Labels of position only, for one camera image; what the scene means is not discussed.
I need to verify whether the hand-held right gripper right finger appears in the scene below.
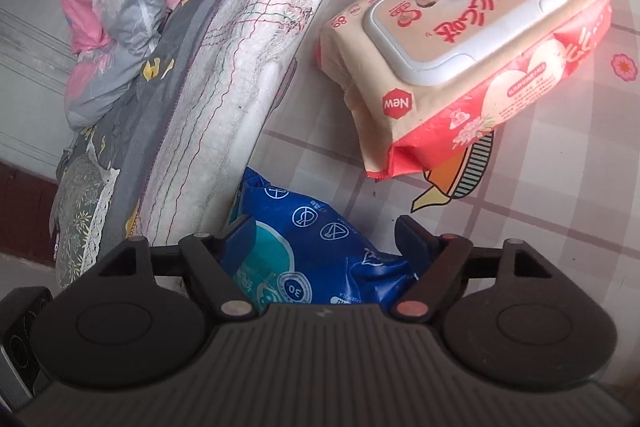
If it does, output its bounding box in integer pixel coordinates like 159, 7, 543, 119
392, 214, 543, 323

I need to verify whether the grey patterned bedsheet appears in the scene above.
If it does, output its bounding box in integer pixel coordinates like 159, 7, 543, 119
50, 0, 281, 288

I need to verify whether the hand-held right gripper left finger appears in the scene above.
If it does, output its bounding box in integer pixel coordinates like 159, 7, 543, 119
97, 214, 258, 323

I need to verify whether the red wet wipes pack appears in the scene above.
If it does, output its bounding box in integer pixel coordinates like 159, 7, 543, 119
314, 0, 623, 182

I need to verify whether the blue wipes packet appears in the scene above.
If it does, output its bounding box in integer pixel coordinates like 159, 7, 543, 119
227, 167, 418, 308

